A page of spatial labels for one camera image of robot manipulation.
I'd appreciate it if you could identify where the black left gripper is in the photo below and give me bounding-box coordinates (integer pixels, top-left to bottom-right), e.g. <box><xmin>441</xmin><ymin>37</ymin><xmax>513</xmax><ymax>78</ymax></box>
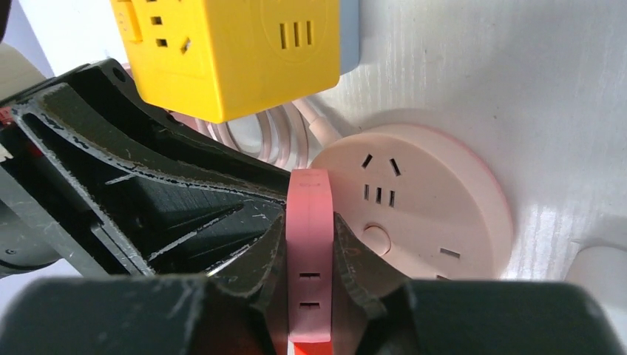
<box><xmin>1</xmin><ymin>83</ymin><xmax>286</xmax><ymax>277</ymax></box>

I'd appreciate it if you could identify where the pink coiled power cable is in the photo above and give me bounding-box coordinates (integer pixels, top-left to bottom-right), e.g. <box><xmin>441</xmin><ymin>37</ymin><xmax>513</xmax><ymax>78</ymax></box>
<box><xmin>122</xmin><ymin>64</ymin><xmax>344</xmax><ymax>172</ymax></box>

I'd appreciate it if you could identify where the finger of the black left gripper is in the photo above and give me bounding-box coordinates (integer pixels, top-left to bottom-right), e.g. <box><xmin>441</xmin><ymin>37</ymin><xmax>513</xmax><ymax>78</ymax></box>
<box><xmin>65</xmin><ymin>59</ymin><xmax>290</xmax><ymax>196</ymax></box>

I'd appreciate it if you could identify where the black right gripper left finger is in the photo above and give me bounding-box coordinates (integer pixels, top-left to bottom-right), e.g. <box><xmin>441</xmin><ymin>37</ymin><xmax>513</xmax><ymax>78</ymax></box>
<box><xmin>1</xmin><ymin>214</ymin><xmax>287</xmax><ymax>354</ymax></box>

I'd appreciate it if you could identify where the yellow cube socket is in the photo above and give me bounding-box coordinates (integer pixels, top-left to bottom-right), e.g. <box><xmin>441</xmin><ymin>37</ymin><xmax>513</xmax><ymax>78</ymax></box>
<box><xmin>111</xmin><ymin>0</ymin><xmax>340</xmax><ymax>124</ymax></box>

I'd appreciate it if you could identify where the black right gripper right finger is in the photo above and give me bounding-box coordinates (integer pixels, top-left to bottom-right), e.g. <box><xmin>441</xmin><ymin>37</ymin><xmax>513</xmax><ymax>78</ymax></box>
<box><xmin>333</xmin><ymin>214</ymin><xmax>623</xmax><ymax>354</ymax></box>

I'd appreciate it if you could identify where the pink plug adapter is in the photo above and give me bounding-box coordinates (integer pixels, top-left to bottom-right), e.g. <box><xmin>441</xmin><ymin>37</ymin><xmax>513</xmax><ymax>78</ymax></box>
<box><xmin>285</xmin><ymin>169</ymin><xmax>334</xmax><ymax>354</ymax></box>

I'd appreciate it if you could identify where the pink round socket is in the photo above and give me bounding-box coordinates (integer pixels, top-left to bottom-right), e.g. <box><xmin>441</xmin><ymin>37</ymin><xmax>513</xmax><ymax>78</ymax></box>
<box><xmin>311</xmin><ymin>124</ymin><xmax>514</xmax><ymax>280</ymax></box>

